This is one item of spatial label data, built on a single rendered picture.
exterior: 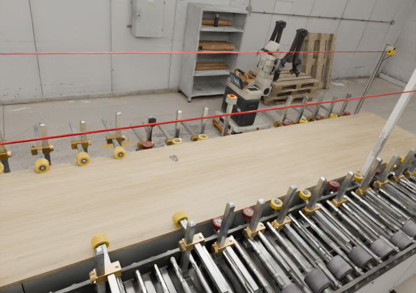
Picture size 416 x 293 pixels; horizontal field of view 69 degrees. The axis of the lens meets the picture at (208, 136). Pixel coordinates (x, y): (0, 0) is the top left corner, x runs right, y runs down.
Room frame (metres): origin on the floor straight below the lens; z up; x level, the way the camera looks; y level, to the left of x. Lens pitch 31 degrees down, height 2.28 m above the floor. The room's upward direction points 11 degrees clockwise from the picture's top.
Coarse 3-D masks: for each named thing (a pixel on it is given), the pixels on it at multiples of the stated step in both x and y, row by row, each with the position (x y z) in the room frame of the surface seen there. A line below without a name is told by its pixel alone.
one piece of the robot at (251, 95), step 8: (240, 72) 3.90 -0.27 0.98; (232, 88) 3.96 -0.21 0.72; (248, 88) 3.83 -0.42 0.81; (256, 88) 3.88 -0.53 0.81; (224, 96) 4.08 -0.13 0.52; (240, 96) 3.81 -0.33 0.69; (248, 96) 3.68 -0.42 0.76; (256, 96) 3.76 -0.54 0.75; (224, 104) 4.05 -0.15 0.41; (240, 104) 3.76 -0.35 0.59; (248, 104) 3.70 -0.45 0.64; (256, 104) 3.78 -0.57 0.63; (232, 112) 3.86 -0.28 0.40; (256, 112) 3.80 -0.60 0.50; (240, 120) 3.69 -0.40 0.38; (248, 120) 3.74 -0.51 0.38
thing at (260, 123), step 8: (216, 112) 4.06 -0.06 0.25; (224, 112) 4.05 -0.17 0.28; (216, 120) 4.02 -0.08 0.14; (232, 120) 3.84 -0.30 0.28; (256, 120) 3.99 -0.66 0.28; (264, 120) 4.04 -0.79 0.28; (240, 128) 3.66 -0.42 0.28; (248, 128) 3.73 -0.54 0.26; (256, 128) 3.80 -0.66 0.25; (264, 128) 3.88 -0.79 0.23
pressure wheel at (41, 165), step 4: (40, 160) 1.46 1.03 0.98; (44, 160) 1.47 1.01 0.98; (36, 164) 1.43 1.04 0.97; (40, 164) 1.43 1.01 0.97; (44, 164) 1.44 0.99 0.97; (48, 164) 1.47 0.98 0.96; (36, 168) 1.42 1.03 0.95; (40, 168) 1.43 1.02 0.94; (44, 168) 1.45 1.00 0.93; (48, 168) 1.46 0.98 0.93; (40, 172) 1.43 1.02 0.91; (44, 172) 1.44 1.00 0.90
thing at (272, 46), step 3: (270, 42) 4.20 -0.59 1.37; (273, 42) 4.18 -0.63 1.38; (267, 45) 4.18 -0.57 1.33; (270, 45) 4.15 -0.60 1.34; (273, 45) 4.12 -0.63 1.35; (276, 45) 4.10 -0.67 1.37; (279, 45) 4.08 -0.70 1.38; (264, 48) 4.19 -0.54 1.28; (267, 48) 4.13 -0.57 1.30; (270, 48) 4.10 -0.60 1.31; (273, 48) 4.07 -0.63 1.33; (276, 48) 4.06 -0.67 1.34; (279, 48) 4.08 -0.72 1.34; (270, 51) 4.09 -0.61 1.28; (273, 51) 4.04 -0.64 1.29; (276, 51) 4.07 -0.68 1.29; (279, 51) 4.09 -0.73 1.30; (282, 51) 4.13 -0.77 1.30; (273, 54) 4.06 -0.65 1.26; (276, 54) 4.07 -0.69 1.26; (279, 54) 4.11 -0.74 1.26
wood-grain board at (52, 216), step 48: (192, 144) 2.09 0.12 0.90; (240, 144) 2.23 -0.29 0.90; (288, 144) 2.39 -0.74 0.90; (336, 144) 2.56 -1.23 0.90; (384, 144) 2.75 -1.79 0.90; (0, 192) 1.22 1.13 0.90; (48, 192) 1.28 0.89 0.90; (96, 192) 1.36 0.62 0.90; (144, 192) 1.44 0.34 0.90; (192, 192) 1.52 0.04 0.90; (240, 192) 1.61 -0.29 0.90; (0, 240) 0.91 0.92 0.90; (48, 240) 0.96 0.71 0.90; (144, 240) 1.07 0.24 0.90; (0, 288) 0.70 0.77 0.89
